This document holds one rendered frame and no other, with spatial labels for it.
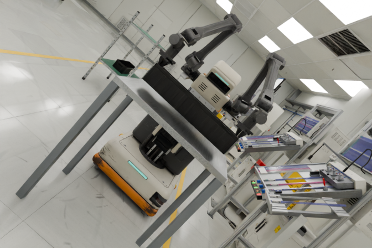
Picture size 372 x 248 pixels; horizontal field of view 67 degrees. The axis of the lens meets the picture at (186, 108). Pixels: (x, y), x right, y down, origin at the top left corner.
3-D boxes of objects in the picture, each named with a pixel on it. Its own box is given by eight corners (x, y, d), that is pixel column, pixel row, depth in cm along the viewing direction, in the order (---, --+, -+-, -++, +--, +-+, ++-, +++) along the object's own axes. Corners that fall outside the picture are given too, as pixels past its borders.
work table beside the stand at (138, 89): (65, 169, 185) (143, 79, 174) (141, 243, 181) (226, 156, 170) (15, 194, 140) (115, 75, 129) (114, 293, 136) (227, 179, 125)
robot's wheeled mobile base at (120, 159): (120, 143, 272) (137, 125, 268) (168, 189, 268) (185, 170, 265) (87, 160, 205) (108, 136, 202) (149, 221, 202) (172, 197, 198)
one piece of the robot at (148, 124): (130, 138, 262) (189, 72, 251) (172, 178, 259) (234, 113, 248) (117, 145, 229) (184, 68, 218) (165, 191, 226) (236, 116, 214)
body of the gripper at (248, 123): (251, 137, 145) (261, 126, 144) (236, 123, 145) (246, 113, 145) (249, 135, 151) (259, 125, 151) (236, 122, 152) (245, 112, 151)
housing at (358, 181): (355, 197, 219) (355, 180, 218) (328, 175, 268) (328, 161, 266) (366, 197, 219) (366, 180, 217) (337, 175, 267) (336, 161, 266)
